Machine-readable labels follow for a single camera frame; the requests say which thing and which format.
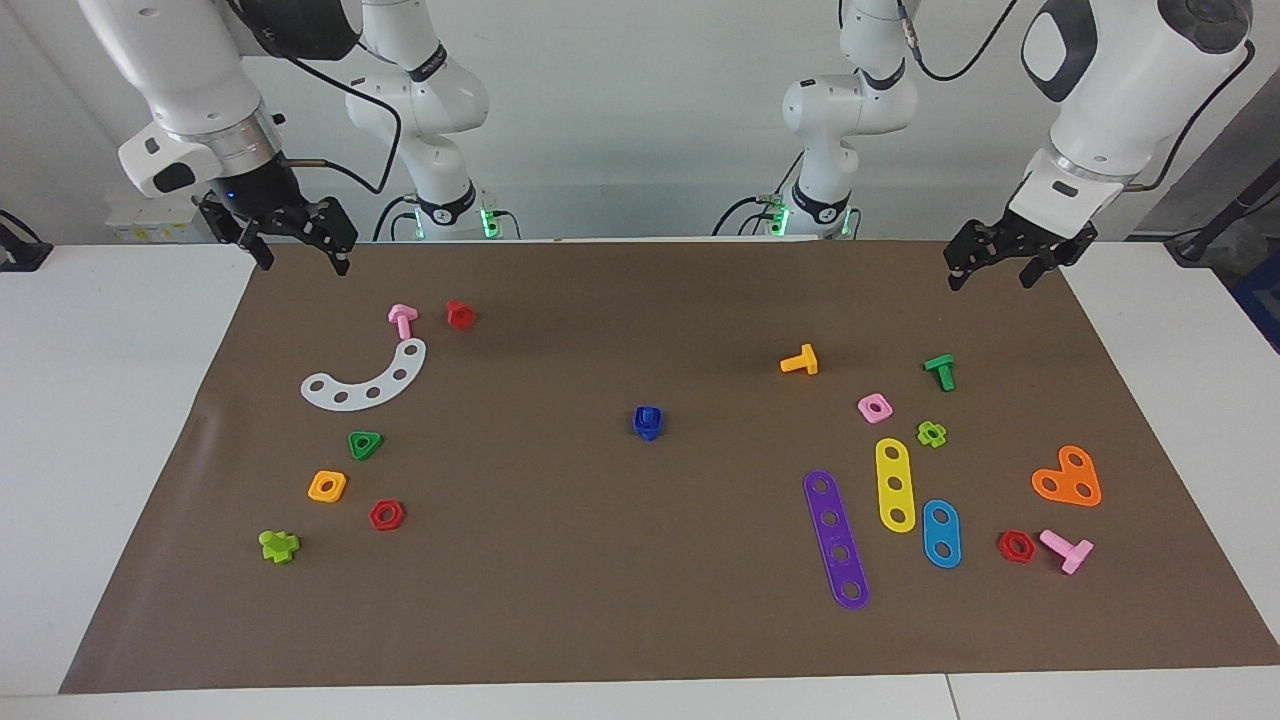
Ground white box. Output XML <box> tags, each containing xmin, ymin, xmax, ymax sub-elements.
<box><xmin>105</xmin><ymin>195</ymin><xmax>211</xmax><ymax>244</ymax></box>

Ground white curved perforated strip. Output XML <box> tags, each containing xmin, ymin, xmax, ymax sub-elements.
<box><xmin>300</xmin><ymin>338</ymin><xmax>428</xmax><ymax>412</ymax></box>

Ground black stand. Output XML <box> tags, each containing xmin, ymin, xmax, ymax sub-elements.
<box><xmin>1165</xmin><ymin>150</ymin><xmax>1280</xmax><ymax>266</ymax></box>

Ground yellow three-hole strip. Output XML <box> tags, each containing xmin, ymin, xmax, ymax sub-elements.
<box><xmin>874</xmin><ymin>437</ymin><xmax>918</xmax><ymax>535</ymax></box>

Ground orange heart-shaped plate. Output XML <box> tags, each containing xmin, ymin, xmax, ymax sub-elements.
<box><xmin>1030</xmin><ymin>444</ymin><xmax>1104</xmax><ymax>509</ymax></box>

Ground blue object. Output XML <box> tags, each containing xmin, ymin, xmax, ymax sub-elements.
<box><xmin>1230</xmin><ymin>250</ymin><xmax>1280</xmax><ymax>351</ymax></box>

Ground black clamp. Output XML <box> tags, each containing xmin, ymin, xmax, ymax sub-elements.
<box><xmin>0</xmin><ymin>210</ymin><xmax>53</xmax><ymax>273</ymax></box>

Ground blue two-hole strip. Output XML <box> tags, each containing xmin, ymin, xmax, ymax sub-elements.
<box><xmin>921</xmin><ymin>498</ymin><xmax>963</xmax><ymax>570</ymax></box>

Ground purple four-hole strip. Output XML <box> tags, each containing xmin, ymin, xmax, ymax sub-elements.
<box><xmin>802</xmin><ymin>469</ymin><xmax>872</xmax><ymax>611</ymax></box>

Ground brown table mat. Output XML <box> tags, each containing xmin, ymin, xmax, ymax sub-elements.
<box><xmin>58</xmin><ymin>238</ymin><xmax>1280</xmax><ymax>695</ymax></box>

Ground black right base cables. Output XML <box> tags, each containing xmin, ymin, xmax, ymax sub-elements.
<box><xmin>372</xmin><ymin>193</ymin><xmax>521</xmax><ymax>243</ymax></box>

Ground black base cables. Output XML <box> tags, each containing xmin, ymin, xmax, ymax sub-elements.
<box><xmin>372</xmin><ymin>193</ymin><xmax>521</xmax><ymax>243</ymax></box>
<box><xmin>712</xmin><ymin>193</ymin><xmax>861</xmax><ymax>239</ymax></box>

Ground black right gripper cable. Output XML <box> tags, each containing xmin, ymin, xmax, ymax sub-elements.
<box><xmin>270</xmin><ymin>50</ymin><xmax>403</xmax><ymax>196</ymax></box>

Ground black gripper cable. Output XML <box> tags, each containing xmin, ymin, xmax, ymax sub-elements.
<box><xmin>895</xmin><ymin>0</ymin><xmax>1256</xmax><ymax>191</ymax></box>
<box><xmin>270</xmin><ymin>50</ymin><xmax>403</xmax><ymax>196</ymax></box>

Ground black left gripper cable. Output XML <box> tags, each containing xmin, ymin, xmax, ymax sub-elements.
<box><xmin>895</xmin><ymin>0</ymin><xmax>1256</xmax><ymax>191</ymax></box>

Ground black left base cables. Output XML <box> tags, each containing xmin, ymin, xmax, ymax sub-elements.
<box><xmin>712</xmin><ymin>193</ymin><xmax>861</xmax><ymax>239</ymax></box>

